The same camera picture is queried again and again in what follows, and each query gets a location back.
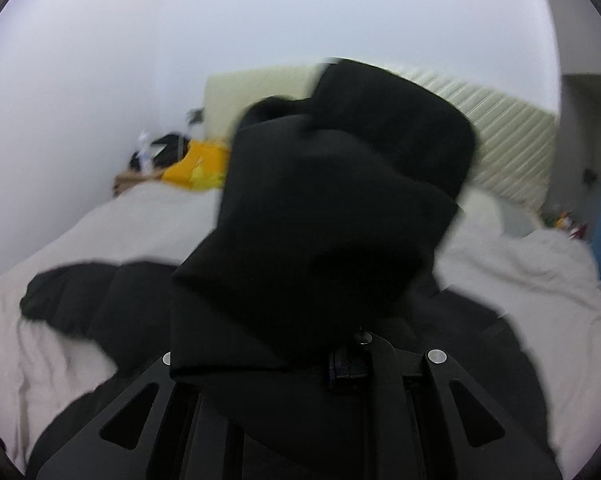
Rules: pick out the black bag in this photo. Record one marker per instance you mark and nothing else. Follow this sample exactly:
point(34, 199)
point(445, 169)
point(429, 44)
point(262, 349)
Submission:
point(169, 152)

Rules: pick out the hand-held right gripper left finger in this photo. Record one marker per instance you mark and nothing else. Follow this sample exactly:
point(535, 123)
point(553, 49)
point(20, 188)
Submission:
point(140, 390)

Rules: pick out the dark wall socket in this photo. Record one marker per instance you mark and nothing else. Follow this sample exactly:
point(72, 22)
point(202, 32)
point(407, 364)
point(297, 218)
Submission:
point(195, 117)

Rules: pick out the cluster of small bottles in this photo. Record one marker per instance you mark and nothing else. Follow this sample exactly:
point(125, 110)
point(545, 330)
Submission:
point(565, 221)

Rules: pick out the bed with grey sheet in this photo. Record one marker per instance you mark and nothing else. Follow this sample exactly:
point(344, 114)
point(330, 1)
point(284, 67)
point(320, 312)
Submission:
point(130, 230)

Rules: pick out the black garment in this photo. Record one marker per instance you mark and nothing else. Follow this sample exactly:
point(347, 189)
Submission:
point(330, 210)

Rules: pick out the wooden nightstand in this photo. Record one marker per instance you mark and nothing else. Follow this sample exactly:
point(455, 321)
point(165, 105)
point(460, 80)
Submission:
point(125, 181)

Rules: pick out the clear plastic bottle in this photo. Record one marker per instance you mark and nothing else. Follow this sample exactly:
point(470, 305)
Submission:
point(144, 145)

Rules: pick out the cream quilted headboard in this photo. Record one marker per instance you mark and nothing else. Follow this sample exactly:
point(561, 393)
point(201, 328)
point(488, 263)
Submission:
point(505, 140)

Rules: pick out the yellow pillow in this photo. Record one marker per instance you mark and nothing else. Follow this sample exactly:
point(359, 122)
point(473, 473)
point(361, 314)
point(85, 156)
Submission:
point(200, 165)

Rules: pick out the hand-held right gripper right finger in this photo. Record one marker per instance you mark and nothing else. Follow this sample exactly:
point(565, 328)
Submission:
point(385, 365)

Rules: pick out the grey patterned pillow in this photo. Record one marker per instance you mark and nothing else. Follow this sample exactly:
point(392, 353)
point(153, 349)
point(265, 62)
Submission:
point(510, 220)

